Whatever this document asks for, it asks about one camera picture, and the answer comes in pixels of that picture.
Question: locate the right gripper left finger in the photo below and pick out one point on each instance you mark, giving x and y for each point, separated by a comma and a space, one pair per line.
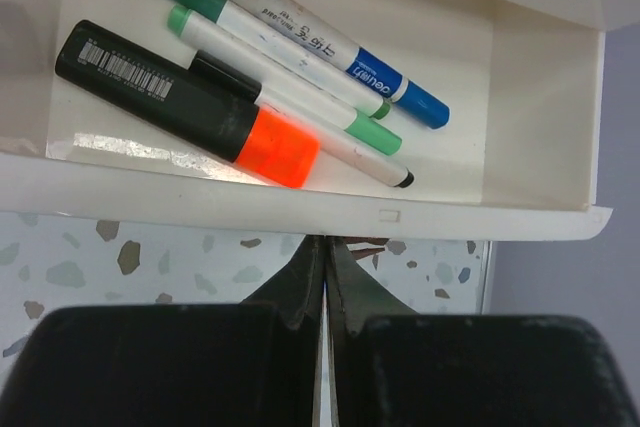
252, 363

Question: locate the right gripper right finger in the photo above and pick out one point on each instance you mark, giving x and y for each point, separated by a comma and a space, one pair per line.
393, 366

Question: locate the orange black highlighter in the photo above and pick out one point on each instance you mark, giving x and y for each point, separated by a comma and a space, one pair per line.
169, 97

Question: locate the black capped white marker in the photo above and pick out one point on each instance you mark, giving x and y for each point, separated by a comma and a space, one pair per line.
333, 140

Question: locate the green capped white marker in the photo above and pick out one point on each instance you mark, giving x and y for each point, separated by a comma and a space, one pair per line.
233, 19

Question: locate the blue capped white marker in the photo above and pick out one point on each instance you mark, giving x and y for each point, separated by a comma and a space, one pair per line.
318, 37

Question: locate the brown middle drawer handle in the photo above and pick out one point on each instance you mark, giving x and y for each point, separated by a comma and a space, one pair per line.
365, 247

